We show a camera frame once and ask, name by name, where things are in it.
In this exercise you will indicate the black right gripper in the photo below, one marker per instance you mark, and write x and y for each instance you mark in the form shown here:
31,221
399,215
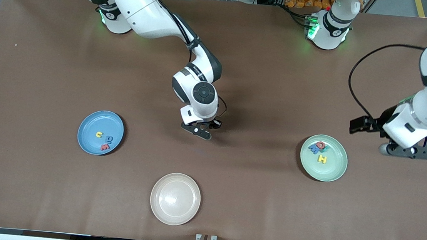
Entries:
214,124

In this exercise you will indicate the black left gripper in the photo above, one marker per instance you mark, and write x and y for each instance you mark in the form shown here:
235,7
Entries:
376,124

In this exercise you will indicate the teal foam letter b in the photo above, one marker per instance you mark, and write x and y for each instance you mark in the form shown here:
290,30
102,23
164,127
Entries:
327,149

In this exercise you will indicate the red foam letter G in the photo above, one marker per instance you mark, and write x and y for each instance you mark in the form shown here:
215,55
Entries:
322,146

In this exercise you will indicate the yellow foam letter H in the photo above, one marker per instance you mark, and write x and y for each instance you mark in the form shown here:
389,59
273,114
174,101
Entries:
322,159

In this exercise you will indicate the blue foam capital W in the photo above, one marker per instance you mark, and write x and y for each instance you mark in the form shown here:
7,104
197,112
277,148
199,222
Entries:
314,149

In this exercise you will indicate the blue foam letter a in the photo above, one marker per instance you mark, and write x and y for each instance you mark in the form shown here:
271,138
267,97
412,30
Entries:
111,140

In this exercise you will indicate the red foam letter w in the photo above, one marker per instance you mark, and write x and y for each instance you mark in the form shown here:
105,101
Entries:
105,147

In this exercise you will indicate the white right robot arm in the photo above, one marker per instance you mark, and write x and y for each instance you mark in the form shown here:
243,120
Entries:
146,9

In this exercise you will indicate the green plate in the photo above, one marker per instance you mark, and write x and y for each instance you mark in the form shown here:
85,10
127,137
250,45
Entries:
333,169

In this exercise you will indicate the beige plate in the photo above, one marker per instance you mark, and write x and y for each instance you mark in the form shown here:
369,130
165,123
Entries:
175,199

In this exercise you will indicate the blue plate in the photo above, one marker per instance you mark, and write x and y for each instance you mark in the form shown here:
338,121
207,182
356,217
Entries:
100,133

